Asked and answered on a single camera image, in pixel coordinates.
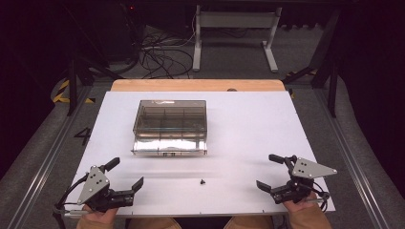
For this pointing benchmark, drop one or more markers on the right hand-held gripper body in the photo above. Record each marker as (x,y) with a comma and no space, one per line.
(307,170)

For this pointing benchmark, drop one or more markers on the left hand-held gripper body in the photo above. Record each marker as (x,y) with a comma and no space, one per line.
(94,186)

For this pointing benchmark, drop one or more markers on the person's left hand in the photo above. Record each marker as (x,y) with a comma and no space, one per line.
(99,217)

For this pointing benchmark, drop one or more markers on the person's right hand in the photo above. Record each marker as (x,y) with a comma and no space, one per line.
(297,206)

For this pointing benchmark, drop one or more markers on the person's right leg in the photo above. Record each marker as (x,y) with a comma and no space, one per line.
(250,223)

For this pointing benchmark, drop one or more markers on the person's leg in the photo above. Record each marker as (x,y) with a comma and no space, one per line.
(154,223)
(250,223)

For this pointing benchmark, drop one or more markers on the person's left leg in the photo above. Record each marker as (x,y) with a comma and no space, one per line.
(154,223)

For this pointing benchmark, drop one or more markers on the small black screw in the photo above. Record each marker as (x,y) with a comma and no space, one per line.
(202,182)

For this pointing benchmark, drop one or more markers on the clear plastic compartment box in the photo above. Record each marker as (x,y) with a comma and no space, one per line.
(170,127)

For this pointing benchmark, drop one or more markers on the black yellow hazard tape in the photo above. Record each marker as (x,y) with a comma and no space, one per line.
(61,93)

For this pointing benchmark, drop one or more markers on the black metal stand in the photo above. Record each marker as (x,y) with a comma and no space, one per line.
(331,82)
(73,86)

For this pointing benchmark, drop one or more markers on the white metal stand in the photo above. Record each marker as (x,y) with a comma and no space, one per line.
(235,19)

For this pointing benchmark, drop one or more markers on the aluminium floor rail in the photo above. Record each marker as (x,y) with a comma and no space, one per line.
(353,162)
(47,162)

